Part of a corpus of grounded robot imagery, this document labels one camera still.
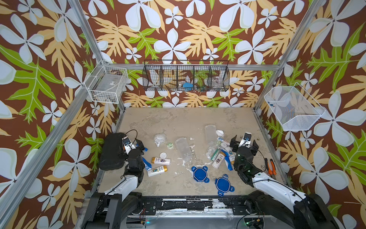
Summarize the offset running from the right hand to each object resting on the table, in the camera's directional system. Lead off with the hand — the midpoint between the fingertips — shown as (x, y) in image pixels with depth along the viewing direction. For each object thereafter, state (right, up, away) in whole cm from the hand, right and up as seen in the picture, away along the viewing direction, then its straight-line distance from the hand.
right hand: (244, 138), depth 82 cm
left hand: (-68, -2, +2) cm, 68 cm away
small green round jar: (-44, -7, +15) cm, 47 cm away
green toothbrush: (-15, -12, +9) cm, 21 cm away
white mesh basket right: (+30, +18, +2) cm, 35 cm away
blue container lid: (-12, -29, +2) cm, 31 cm away
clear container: (-15, +1, +20) cm, 25 cm away
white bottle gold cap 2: (-51, -20, +3) cm, 55 cm away
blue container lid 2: (-25, -23, +5) cm, 34 cm away
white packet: (-8, +1, +23) cm, 24 cm away
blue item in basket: (-32, +33, +12) cm, 48 cm away
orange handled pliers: (+18, -21, +4) cm, 28 cm away
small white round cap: (-49, -13, +11) cm, 52 cm away
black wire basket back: (-33, +42, +16) cm, 56 cm away
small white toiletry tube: (-13, -15, +8) cm, 21 cm away
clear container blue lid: (-35, -9, +16) cm, 39 cm away
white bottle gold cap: (-49, -15, +7) cm, 52 cm away
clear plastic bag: (-52, -2, +17) cm, 55 cm away
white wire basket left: (-83, +34, +5) cm, 90 cm away
